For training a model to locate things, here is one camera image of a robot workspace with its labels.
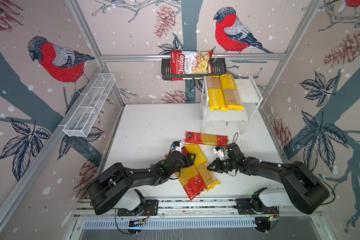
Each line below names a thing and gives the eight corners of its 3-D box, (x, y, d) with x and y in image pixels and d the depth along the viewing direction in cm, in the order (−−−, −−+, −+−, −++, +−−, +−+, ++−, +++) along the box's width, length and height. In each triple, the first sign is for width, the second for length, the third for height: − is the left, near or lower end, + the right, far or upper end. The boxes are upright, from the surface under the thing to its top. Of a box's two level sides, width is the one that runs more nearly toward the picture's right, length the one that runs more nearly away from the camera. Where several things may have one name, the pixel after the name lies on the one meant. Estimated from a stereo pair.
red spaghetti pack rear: (184, 142, 100) (183, 140, 98) (185, 133, 105) (185, 130, 103) (227, 147, 97) (228, 145, 95) (227, 137, 102) (227, 135, 100)
